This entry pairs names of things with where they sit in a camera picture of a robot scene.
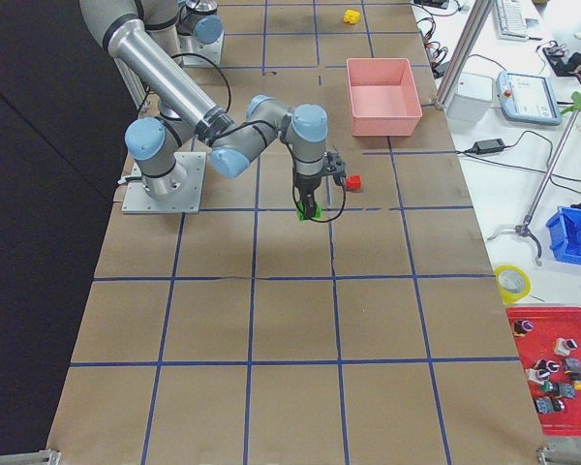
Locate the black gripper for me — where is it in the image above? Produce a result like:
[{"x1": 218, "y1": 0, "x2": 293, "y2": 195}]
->
[{"x1": 293, "y1": 173, "x2": 321, "y2": 217}]

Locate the green toy block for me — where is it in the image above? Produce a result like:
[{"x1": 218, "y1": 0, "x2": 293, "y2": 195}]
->
[{"x1": 295, "y1": 202, "x2": 322, "y2": 222}]

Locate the red toy block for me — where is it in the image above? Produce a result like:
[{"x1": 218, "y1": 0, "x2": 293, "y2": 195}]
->
[{"x1": 345, "y1": 174, "x2": 362, "y2": 192}]

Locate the yellow toy block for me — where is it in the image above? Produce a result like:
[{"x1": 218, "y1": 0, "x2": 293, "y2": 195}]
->
[{"x1": 343, "y1": 9, "x2": 361, "y2": 24}]

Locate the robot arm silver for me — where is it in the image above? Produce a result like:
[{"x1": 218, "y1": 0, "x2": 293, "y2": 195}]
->
[
  {"x1": 79, "y1": 1, "x2": 330, "y2": 219},
  {"x1": 176, "y1": 0, "x2": 224, "y2": 45}
]

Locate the pink plastic box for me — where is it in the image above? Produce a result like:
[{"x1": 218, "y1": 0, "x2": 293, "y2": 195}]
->
[{"x1": 347, "y1": 58, "x2": 422, "y2": 137}]

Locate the black power adapter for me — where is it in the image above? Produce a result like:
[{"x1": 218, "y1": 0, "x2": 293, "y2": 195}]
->
[{"x1": 471, "y1": 139, "x2": 506, "y2": 155}]

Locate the white square device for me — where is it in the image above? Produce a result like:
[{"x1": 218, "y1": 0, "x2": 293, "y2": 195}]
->
[{"x1": 446, "y1": 73, "x2": 493, "y2": 123}]

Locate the yellow tape roll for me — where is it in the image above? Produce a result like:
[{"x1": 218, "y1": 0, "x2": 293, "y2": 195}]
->
[{"x1": 495, "y1": 264, "x2": 532, "y2": 305}]

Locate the teach pendant tablet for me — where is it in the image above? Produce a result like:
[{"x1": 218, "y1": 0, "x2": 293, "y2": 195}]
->
[{"x1": 496, "y1": 71, "x2": 562, "y2": 126}]

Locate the blue storage bin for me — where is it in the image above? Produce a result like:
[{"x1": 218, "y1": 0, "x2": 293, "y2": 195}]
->
[{"x1": 545, "y1": 206, "x2": 581, "y2": 265}]

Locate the white keyboard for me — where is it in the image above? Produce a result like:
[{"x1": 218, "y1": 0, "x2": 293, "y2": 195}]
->
[{"x1": 494, "y1": 0, "x2": 529, "y2": 41}]

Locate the red parts tray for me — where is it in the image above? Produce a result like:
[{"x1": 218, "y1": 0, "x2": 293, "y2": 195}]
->
[{"x1": 506, "y1": 305, "x2": 581, "y2": 436}]

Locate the reach grabber tool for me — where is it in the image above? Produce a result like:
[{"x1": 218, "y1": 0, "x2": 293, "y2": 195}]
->
[{"x1": 486, "y1": 91, "x2": 581, "y2": 266}]

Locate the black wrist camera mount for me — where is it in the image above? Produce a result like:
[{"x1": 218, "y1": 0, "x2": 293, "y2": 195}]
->
[{"x1": 322, "y1": 151, "x2": 347, "y2": 187}]

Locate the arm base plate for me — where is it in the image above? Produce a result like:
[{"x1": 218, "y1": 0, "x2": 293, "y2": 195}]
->
[
  {"x1": 179, "y1": 36, "x2": 224, "y2": 68},
  {"x1": 121, "y1": 151, "x2": 206, "y2": 214}
]

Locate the aluminium frame post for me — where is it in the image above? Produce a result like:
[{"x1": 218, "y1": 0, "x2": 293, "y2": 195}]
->
[{"x1": 434, "y1": 0, "x2": 493, "y2": 109}]

